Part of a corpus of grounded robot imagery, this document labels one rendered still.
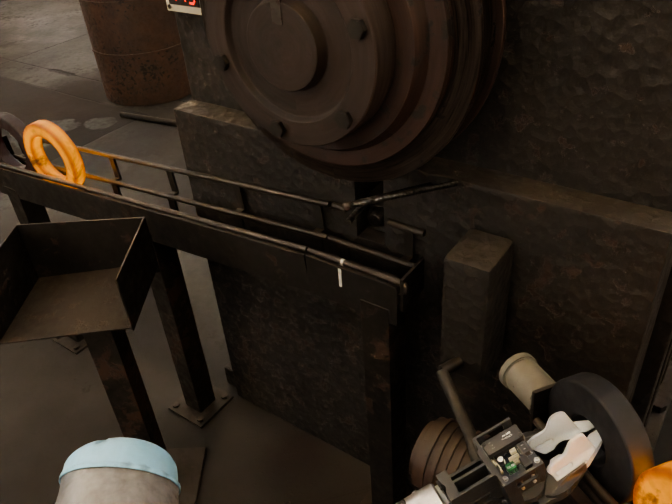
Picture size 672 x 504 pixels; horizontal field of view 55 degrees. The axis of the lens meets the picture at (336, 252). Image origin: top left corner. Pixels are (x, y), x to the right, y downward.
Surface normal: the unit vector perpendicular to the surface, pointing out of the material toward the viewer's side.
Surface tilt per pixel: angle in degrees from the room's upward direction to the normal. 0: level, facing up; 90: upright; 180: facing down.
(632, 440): 43
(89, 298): 5
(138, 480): 31
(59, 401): 0
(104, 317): 5
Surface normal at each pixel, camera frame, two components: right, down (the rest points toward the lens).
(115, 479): 0.12, -0.84
